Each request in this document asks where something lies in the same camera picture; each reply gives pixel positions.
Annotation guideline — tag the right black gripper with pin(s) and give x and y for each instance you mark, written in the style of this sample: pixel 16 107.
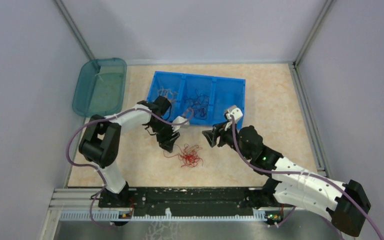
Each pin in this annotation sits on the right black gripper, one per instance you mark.
pixel 211 136

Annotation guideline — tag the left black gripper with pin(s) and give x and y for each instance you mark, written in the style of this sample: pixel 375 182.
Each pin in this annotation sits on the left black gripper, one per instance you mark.
pixel 166 142

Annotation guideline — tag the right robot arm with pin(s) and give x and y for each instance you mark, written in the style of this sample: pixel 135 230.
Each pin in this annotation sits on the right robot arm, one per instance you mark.
pixel 345 205

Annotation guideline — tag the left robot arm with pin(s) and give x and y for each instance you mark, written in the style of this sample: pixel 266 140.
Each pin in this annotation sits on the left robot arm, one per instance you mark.
pixel 100 142

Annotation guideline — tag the blue three-compartment bin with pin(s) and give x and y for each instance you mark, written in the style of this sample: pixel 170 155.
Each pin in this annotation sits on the blue three-compartment bin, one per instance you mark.
pixel 208 96

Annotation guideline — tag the teal translucent plastic tray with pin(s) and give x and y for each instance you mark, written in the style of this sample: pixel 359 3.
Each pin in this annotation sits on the teal translucent plastic tray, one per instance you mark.
pixel 100 87

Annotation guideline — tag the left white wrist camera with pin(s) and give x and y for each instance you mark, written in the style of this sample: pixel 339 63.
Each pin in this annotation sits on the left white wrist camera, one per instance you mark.
pixel 179 123

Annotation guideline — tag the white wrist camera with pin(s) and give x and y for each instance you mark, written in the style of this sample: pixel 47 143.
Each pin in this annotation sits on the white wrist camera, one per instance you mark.
pixel 233 113
pixel 179 123

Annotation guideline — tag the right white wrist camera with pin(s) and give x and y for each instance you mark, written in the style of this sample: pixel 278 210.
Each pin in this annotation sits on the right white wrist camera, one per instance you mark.
pixel 233 113

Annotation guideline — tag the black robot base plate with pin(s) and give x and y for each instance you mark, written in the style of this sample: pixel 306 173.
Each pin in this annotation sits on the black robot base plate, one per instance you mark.
pixel 195 204

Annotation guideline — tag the aluminium frame rail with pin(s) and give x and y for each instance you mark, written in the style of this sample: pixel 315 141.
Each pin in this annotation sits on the aluminium frame rail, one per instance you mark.
pixel 82 204

